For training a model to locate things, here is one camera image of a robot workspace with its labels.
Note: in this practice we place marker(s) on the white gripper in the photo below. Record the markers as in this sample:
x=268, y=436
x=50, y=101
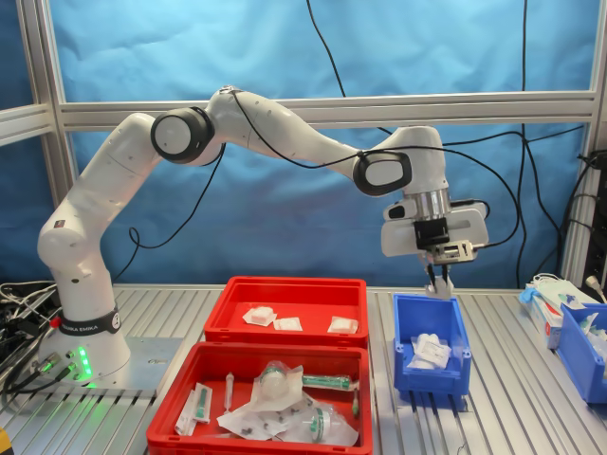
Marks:
x=398, y=237

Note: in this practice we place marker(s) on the white bandage pack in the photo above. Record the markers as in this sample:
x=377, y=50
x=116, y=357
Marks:
x=342, y=324
x=438, y=289
x=260, y=315
x=288, y=323

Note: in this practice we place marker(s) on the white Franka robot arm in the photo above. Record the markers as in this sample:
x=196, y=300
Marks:
x=85, y=213

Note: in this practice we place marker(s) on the printed white paper packet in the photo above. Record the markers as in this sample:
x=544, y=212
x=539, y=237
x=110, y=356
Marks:
x=434, y=348

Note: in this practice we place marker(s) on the clear plastic bandage pack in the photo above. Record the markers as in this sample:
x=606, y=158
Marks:
x=419, y=363

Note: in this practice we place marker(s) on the blue open-front storage bin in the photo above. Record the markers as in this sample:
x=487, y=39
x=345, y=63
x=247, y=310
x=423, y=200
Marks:
x=427, y=379

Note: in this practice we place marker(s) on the light blue face masks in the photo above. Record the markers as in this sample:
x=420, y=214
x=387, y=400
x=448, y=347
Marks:
x=545, y=283

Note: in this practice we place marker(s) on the blue white red carton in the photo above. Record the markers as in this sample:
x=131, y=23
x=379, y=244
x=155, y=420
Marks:
x=545, y=322

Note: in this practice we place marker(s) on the red crate with medical supplies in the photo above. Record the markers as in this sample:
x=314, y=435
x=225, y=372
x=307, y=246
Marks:
x=332, y=360

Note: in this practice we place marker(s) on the red crate with bandage packs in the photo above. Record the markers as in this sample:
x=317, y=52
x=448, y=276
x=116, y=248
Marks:
x=294, y=294

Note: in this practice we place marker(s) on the long green syringe pack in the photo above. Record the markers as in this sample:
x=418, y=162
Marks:
x=327, y=379

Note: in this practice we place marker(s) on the small green needle cap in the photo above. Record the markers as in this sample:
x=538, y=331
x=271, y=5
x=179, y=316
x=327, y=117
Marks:
x=355, y=405

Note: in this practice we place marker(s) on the white power plug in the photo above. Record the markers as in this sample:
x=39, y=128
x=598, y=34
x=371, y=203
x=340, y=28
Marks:
x=595, y=285

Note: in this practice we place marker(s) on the blue bin with supplies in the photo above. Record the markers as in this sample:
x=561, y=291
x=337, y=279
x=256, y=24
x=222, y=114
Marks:
x=583, y=360

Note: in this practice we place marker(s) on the black equipment rack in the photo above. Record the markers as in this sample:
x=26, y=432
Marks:
x=598, y=213

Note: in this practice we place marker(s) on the white filter in clear pack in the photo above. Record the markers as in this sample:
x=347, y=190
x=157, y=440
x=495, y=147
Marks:
x=275, y=381

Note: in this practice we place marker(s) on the white pouch black parts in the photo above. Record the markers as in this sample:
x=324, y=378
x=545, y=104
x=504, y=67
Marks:
x=284, y=417
x=242, y=424

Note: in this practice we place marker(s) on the clear plastic syringe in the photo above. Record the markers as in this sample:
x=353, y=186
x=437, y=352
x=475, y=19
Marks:
x=230, y=391

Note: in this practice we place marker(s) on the green syringe in packet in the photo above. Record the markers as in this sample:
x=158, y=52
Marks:
x=204, y=403

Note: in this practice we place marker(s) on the blue fabric backdrop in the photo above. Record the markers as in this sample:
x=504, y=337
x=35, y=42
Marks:
x=284, y=47

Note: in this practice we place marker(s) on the green needle paper packet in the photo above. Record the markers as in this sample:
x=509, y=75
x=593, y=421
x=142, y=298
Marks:
x=186, y=419

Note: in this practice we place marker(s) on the yellow emergency stop button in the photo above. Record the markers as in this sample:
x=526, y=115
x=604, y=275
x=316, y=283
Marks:
x=4, y=443

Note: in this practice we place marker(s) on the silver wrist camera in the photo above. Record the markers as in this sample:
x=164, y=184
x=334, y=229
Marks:
x=455, y=251

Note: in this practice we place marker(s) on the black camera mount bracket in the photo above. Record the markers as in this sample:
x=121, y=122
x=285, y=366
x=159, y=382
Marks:
x=431, y=232

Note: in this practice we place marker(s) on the aluminium profile frame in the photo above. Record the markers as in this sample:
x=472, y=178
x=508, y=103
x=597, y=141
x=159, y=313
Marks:
x=427, y=106

